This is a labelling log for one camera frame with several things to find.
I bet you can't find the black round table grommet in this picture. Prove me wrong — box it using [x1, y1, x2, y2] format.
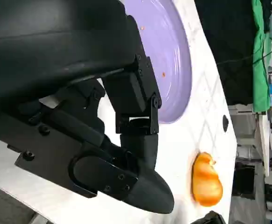
[222, 114, 230, 132]

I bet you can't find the lilac plate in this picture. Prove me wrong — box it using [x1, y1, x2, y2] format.
[123, 0, 193, 125]

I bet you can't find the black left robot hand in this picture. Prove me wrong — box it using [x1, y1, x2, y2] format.
[0, 0, 175, 215]

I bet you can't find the orange toy bread roll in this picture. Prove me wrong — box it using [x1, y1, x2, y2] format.
[191, 151, 224, 207]

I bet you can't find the black cloth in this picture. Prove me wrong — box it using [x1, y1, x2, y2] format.
[194, 0, 256, 106]

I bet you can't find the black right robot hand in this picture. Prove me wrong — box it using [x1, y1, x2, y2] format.
[191, 210, 226, 224]

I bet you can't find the green cloth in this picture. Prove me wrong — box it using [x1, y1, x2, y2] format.
[251, 0, 272, 115]

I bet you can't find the white panel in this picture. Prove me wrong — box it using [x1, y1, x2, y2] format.
[254, 113, 271, 177]

